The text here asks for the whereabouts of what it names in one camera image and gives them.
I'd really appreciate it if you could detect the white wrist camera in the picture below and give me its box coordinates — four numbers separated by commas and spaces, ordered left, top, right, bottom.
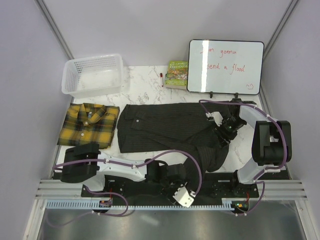
205, 111, 223, 126
172, 186, 196, 208

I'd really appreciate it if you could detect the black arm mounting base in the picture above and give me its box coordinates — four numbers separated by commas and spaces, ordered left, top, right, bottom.
81, 172, 259, 202

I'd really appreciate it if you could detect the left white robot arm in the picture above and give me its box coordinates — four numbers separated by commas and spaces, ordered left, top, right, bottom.
53, 143, 188, 197

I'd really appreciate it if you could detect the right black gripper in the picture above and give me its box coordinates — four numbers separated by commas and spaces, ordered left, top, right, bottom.
212, 116, 246, 149

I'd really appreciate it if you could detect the black pinstriped long sleeve shirt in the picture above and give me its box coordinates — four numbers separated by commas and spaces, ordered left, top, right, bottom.
117, 102, 238, 172

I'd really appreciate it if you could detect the white plastic basket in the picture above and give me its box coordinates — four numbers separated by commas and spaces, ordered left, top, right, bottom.
61, 54, 124, 99

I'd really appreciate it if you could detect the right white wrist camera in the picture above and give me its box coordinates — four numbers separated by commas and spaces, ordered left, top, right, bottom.
205, 111, 223, 126

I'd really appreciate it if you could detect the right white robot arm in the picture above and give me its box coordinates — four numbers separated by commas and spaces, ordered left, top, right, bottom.
214, 98, 292, 197

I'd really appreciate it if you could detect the whiteboard with red writing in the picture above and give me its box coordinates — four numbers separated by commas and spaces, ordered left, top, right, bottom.
187, 39, 265, 96

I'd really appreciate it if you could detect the white slotted cable duct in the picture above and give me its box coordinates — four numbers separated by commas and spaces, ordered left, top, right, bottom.
45, 199, 236, 211

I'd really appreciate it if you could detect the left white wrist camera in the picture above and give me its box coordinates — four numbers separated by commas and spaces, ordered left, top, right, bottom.
172, 186, 196, 208

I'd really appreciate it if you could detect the green children's book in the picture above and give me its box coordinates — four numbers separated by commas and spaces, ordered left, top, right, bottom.
164, 60, 189, 90

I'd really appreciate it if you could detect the red whiteboard marker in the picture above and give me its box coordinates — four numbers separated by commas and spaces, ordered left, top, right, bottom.
160, 73, 164, 87

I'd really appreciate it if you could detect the yellow plaid folded shirt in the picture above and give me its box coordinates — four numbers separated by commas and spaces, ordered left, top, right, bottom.
57, 103, 120, 149

